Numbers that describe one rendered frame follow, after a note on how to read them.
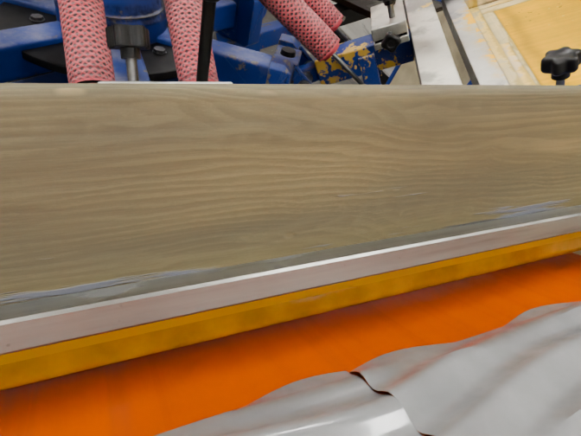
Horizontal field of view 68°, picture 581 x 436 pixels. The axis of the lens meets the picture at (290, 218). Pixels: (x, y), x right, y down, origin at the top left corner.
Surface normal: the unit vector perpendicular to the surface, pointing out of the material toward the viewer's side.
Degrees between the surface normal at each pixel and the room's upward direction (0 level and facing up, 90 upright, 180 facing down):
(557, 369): 6
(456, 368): 6
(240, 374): 32
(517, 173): 56
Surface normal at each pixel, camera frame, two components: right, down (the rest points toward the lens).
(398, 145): 0.43, 0.19
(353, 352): -0.02, -0.97
